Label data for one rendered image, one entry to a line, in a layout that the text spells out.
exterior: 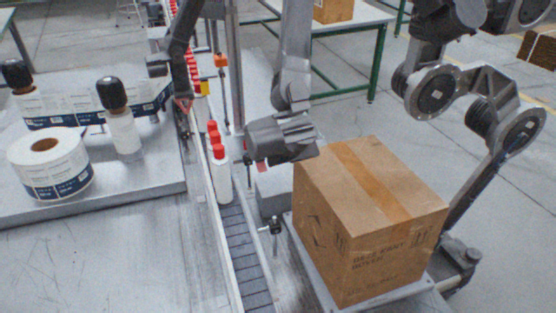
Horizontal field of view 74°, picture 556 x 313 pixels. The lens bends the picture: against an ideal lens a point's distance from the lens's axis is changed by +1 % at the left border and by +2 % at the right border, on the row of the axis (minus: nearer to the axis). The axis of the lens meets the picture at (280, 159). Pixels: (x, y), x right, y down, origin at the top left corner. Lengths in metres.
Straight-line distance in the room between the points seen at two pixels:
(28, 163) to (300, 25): 0.89
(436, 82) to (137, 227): 1.02
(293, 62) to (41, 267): 0.90
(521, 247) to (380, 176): 1.73
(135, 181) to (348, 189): 0.74
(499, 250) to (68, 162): 2.17
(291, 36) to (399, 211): 0.42
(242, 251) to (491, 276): 1.59
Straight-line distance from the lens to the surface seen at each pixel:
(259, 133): 0.63
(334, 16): 3.00
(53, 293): 1.17
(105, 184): 1.34
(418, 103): 1.25
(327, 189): 0.84
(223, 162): 1.05
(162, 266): 1.10
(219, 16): 1.35
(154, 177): 1.30
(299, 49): 0.69
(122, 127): 1.33
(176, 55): 1.21
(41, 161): 1.27
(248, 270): 0.99
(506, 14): 0.99
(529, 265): 2.48
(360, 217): 0.79
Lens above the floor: 1.69
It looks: 38 degrees down
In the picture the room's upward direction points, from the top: straight up
